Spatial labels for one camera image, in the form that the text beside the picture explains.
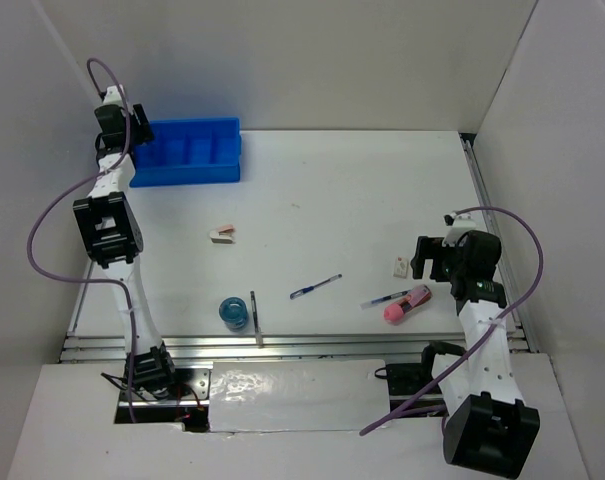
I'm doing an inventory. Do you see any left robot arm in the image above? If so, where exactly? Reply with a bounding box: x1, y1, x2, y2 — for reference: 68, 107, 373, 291
73, 103, 180, 400

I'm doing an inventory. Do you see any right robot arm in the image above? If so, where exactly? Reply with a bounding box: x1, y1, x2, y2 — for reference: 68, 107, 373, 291
411, 230, 540, 479

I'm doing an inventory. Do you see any white staples box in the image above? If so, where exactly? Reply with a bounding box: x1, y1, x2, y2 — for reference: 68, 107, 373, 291
393, 257, 409, 279

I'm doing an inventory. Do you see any blue compartment tray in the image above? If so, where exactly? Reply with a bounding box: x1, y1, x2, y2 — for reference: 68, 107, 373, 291
130, 117, 242, 188

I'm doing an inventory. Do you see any pink capped marker tube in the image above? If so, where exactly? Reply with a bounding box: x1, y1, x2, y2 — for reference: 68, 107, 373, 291
383, 285, 432, 325

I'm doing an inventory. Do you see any dark blue gel pen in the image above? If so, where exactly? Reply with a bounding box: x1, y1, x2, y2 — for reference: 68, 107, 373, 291
359, 290, 409, 309

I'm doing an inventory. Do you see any blue clear ballpoint pen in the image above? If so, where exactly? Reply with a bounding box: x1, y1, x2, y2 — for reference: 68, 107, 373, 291
289, 274, 342, 300

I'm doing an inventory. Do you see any pink white mini stapler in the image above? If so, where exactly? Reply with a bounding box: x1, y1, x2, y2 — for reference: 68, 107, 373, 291
209, 225, 235, 244

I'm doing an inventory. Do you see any black gel pen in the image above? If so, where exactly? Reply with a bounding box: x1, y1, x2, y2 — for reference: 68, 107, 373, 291
250, 291, 264, 348

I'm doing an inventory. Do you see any silver foil cover sheet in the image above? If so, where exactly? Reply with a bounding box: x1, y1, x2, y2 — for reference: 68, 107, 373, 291
208, 359, 390, 433

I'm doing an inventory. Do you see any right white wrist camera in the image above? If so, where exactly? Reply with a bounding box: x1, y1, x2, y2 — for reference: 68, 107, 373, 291
442, 213, 477, 247

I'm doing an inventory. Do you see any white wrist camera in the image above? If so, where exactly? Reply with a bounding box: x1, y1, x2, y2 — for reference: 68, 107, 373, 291
102, 84, 126, 108
442, 213, 477, 247

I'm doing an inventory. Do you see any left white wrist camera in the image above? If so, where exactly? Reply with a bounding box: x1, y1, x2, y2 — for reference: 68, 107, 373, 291
102, 84, 126, 108

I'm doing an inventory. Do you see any aluminium right rail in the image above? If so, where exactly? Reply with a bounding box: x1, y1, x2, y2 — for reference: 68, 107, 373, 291
459, 132, 541, 354

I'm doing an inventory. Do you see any aluminium rail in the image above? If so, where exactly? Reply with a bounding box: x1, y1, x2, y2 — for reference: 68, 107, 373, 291
459, 132, 541, 354
59, 328, 529, 363

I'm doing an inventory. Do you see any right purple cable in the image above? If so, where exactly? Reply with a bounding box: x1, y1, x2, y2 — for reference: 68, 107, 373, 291
359, 205, 544, 437

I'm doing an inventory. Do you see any purple cable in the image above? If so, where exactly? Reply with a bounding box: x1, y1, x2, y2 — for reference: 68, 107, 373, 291
26, 57, 138, 425
359, 205, 544, 437

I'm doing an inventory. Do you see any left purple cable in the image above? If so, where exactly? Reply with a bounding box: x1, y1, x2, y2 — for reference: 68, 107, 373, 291
26, 57, 138, 425

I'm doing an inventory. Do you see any aluminium front rail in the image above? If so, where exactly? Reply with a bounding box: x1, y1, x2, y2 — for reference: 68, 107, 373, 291
59, 328, 529, 363

